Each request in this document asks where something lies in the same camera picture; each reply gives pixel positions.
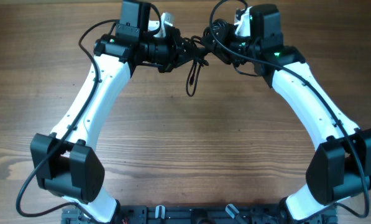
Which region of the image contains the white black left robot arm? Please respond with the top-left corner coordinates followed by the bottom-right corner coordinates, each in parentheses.
top-left (30, 1), bottom-right (206, 223)

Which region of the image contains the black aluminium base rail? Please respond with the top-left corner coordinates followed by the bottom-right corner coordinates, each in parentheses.
top-left (60, 204), bottom-right (338, 224)

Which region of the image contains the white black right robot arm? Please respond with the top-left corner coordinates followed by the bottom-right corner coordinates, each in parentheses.
top-left (204, 4), bottom-right (371, 223)

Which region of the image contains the black USB cable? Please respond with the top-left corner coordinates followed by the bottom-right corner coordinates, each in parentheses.
top-left (185, 35), bottom-right (211, 98)

